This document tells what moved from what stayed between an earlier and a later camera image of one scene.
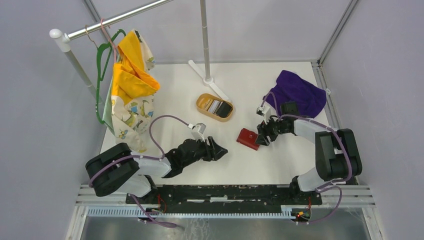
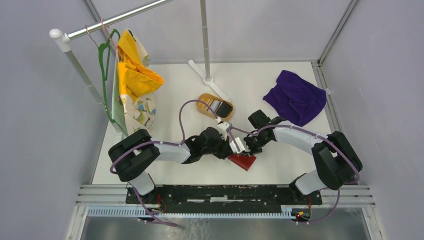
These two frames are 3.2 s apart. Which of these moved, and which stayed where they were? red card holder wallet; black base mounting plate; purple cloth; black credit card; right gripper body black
Moved: right gripper body black; red card holder wallet
Stayed: black base mounting plate; purple cloth; black credit card
